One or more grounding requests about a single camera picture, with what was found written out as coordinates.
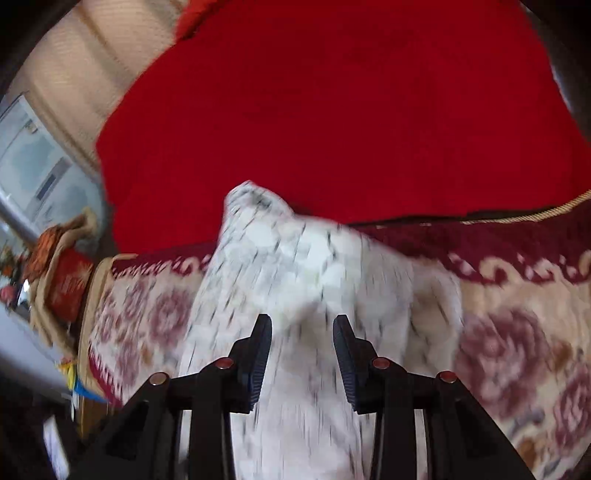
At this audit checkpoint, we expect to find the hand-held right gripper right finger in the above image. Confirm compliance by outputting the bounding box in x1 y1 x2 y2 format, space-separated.
332 314 536 480

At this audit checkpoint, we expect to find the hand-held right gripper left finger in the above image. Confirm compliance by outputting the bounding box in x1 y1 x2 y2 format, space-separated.
69 314 273 480

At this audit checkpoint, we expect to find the red floral plush blanket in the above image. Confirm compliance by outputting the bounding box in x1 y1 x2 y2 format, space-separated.
88 217 591 480

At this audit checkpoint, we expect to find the golden woven bed mat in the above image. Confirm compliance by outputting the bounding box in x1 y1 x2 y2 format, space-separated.
76 256 122 409

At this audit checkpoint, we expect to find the white branch-print coat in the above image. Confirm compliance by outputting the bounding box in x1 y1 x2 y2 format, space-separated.
178 180 465 480

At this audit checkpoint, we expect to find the beige textured curtain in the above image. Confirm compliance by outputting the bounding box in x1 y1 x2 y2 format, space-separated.
14 0 185 172

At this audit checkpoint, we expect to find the red bedspread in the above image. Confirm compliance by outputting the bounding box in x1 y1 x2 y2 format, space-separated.
95 0 591 256

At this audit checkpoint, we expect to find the red printed gift box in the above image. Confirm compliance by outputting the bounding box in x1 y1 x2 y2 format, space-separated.
46 249 96 324

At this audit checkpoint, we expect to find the red pillow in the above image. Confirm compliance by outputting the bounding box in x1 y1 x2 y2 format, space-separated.
174 0 234 43

